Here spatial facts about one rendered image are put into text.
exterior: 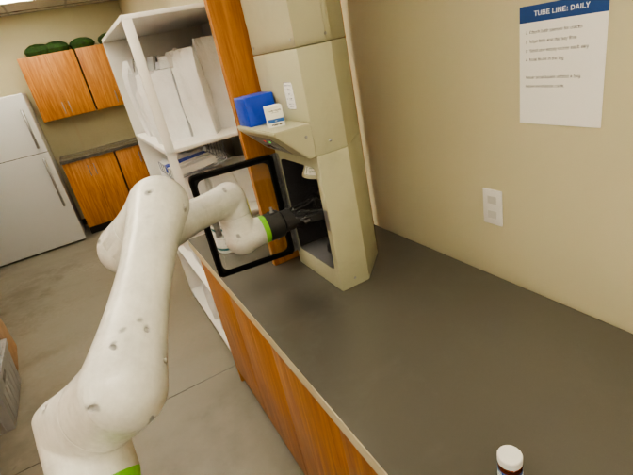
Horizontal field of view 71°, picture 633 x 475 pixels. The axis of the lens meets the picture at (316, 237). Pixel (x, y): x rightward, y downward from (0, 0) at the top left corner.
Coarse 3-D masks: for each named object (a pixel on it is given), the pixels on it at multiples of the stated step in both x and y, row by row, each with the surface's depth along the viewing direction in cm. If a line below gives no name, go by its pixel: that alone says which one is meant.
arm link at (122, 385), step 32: (160, 192) 88; (128, 224) 84; (160, 224) 83; (128, 256) 78; (160, 256) 79; (128, 288) 72; (160, 288) 75; (128, 320) 68; (160, 320) 71; (96, 352) 64; (128, 352) 63; (160, 352) 67; (96, 384) 60; (128, 384) 61; (160, 384) 64; (64, 416) 63; (96, 416) 59; (128, 416) 60; (96, 448) 64
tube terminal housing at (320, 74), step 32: (256, 64) 144; (288, 64) 125; (320, 64) 123; (320, 96) 126; (352, 96) 144; (320, 128) 128; (352, 128) 142; (320, 160) 131; (352, 160) 140; (320, 192) 137; (352, 192) 140; (352, 224) 143; (352, 256) 147
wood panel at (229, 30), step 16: (208, 0) 138; (224, 0) 141; (208, 16) 142; (224, 16) 142; (240, 16) 144; (224, 32) 143; (240, 32) 146; (224, 48) 145; (240, 48) 147; (224, 64) 146; (240, 64) 149; (224, 80) 150; (240, 80) 150; (256, 80) 153; (240, 96) 152; (256, 144) 159; (288, 256) 179
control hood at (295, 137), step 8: (240, 128) 146; (248, 128) 140; (256, 128) 136; (264, 128) 133; (272, 128) 130; (280, 128) 127; (288, 128) 125; (296, 128) 125; (304, 128) 126; (256, 136) 141; (264, 136) 132; (272, 136) 124; (280, 136) 123; (288, 136) 124; (296, 136) 125; (304, 136) 127; (312, 136) 128; (280, 144) 132; (288, 144) 125; (296, 144) 126; (304, 144) 127; (312, 144) 128; (296, 152) 130; (304, 152) 128; (312, 152) 129
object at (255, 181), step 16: (224, 176) 153; (240, 176) 155; (256, 176) 157; (256, 192) 159; (272, 192) 161; (256, 208) 161; (272, 208) 163; (224, 240) 160; (224, 256) 162; (240, 256) 164; (256, 256) 167
